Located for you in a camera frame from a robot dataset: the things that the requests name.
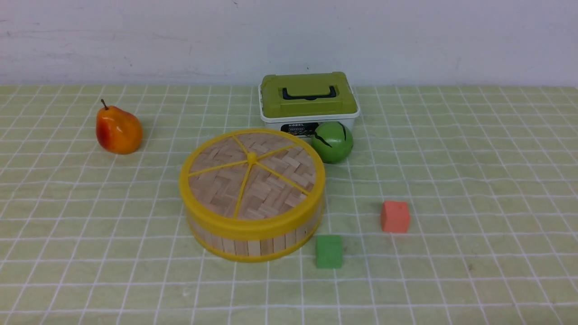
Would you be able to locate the yellow woven bamboo steamer lid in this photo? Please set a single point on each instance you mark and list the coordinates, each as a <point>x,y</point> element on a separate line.
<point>254,184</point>

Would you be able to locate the green foam cube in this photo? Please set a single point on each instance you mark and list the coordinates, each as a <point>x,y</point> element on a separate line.
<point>329,251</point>

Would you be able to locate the bamboo steamer base yellow rim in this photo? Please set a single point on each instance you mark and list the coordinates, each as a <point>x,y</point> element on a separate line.
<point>257,251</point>

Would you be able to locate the green lidded white storage box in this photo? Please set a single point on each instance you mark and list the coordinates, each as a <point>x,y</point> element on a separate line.
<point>299,103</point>

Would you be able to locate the green checkered tablecloth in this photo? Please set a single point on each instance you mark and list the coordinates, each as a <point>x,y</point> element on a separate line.
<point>89,237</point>

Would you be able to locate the green ball with black stripes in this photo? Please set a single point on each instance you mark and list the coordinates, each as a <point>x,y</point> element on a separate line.
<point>333,142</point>

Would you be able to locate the orange red toy pear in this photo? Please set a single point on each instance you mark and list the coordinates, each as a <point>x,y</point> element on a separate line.
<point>118,131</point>

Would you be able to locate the orange foam cube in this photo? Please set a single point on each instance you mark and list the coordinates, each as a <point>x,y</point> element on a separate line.
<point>395,217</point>

